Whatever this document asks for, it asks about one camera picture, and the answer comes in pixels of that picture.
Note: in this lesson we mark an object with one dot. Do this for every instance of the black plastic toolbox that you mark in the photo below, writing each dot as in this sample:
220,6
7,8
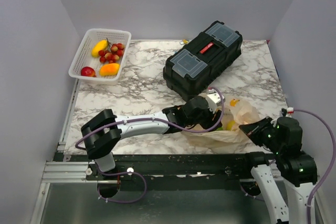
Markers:
197,64

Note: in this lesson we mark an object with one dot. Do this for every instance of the orange yellow fake mango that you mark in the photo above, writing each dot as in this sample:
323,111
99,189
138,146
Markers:
110,69

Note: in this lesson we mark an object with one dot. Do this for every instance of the translucent orange plastic bag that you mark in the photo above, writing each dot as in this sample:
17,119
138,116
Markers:
225,142

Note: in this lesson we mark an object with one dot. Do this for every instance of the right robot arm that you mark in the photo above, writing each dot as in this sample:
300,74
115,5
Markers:
283,137

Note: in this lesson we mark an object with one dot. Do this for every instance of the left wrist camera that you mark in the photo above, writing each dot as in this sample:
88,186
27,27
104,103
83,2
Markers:
214,101

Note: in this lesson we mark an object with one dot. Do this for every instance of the white plastic basket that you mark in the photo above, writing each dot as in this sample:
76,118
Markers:
83,57

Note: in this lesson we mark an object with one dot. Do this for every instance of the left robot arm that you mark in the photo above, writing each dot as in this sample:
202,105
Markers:
101,134

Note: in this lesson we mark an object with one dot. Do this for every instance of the aluminium frame rail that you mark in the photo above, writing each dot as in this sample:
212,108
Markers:
66,172

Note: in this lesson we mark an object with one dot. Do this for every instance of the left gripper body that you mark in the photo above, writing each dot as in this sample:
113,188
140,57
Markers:
207,119

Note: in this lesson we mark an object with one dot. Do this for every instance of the red fake fruit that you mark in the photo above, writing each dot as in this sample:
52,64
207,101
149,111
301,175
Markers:
88,72

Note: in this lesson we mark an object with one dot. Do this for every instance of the yellow fake lemon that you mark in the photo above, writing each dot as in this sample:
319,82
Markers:
230,125

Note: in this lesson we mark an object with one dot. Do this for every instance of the black base bar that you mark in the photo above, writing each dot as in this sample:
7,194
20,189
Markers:
171,172

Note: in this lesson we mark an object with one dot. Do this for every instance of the red yellow fake fruits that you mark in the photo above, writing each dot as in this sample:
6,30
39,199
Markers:
112,53

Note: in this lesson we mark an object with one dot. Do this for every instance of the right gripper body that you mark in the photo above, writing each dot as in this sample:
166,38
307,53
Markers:
263,132

